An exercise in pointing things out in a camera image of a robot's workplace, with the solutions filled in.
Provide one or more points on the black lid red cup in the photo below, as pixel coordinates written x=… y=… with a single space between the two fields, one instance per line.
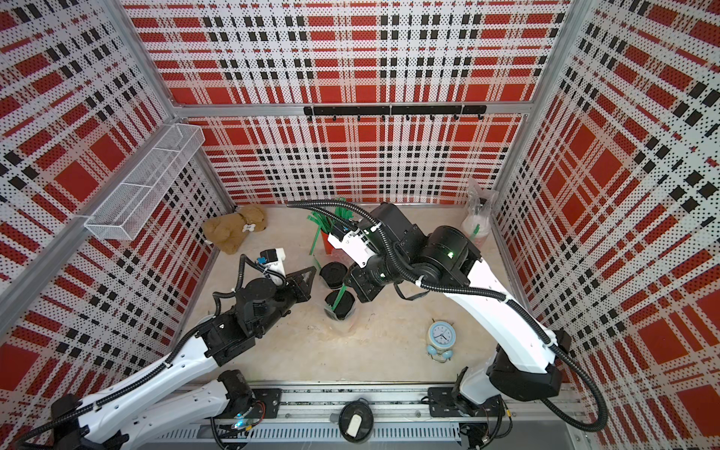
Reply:
x=333 y=274

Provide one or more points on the light blue alarm clock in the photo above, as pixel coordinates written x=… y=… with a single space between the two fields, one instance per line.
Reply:
x=441 y=338

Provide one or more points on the brown teddy bear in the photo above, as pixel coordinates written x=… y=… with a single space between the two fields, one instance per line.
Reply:
x=228 y=232

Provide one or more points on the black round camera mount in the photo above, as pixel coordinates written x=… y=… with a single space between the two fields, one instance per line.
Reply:
x=356 y=421

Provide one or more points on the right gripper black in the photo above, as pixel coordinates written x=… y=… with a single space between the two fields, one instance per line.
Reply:
x=356 y=278

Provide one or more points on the red straw holder cup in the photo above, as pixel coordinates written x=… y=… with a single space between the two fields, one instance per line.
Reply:
x=328 y=248

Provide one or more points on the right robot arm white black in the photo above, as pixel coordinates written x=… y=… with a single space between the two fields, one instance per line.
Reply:
x=387 y=249

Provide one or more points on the white wire mesh basket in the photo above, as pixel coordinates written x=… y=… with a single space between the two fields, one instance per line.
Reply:
x=127 y=209

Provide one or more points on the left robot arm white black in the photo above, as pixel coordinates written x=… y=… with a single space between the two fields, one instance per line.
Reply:
x=142 y=407

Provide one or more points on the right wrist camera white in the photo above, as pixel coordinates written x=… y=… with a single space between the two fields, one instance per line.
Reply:
x=353 y=243

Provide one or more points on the clear plastic carrier bag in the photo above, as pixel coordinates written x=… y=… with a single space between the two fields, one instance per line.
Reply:
x=478 y=211

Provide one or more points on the black hook rail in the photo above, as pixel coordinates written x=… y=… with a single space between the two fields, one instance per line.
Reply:
x=396 y=110

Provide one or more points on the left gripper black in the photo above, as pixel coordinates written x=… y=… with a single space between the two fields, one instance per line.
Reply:
x=302 y=289

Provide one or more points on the green straws bundle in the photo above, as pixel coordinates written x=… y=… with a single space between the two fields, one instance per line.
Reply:
x=340 y=219

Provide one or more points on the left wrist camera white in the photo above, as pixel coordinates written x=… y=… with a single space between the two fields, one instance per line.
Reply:
x=273 y=260

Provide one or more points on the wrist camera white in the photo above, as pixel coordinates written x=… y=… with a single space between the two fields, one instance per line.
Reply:
x=273 y=260
x=353 y=243

